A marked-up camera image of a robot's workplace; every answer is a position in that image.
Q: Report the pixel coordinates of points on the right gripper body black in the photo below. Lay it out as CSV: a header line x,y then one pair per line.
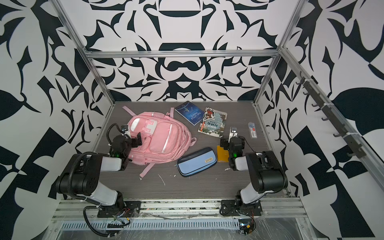
x,y
226,142

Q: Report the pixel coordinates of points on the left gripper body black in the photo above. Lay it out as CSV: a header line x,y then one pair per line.
x,y
137,139

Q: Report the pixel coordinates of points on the illustrated comic book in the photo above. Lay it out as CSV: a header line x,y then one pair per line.
x,y
213,123

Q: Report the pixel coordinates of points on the pink student backpack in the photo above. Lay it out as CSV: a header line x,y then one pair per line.
x,y
164,139

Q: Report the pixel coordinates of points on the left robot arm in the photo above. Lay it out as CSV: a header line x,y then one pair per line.
x,y
81,177

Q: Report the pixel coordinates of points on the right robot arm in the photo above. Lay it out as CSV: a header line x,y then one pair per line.
x,y
266,173

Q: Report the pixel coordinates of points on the yellow sticky note pad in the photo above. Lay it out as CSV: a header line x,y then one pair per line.
x,y
222,155

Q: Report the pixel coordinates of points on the blue pencil case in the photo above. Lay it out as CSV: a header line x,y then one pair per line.
x,y
197,162

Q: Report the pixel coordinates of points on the blue Little Prince book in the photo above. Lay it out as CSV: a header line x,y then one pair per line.
x,y
190,112

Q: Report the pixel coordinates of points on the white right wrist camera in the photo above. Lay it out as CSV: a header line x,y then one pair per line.
x,y
233,133

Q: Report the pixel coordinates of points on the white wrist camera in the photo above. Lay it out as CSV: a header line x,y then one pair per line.
x,y
125,130
233,133

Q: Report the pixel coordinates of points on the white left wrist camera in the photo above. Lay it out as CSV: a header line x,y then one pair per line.
x,y
125,130

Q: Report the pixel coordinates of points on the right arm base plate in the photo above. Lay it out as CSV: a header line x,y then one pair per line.
x,y
240,207

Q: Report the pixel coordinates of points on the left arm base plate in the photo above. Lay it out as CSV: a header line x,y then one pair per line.
x,y
118,209

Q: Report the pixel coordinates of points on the aluminium front rail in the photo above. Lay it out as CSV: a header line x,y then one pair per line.
x,y
211,208

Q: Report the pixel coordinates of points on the white perforated cable duct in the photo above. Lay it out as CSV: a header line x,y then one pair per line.
x,y
189,224

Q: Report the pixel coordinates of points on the wall hook rack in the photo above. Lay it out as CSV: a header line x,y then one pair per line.
x,y
334,116

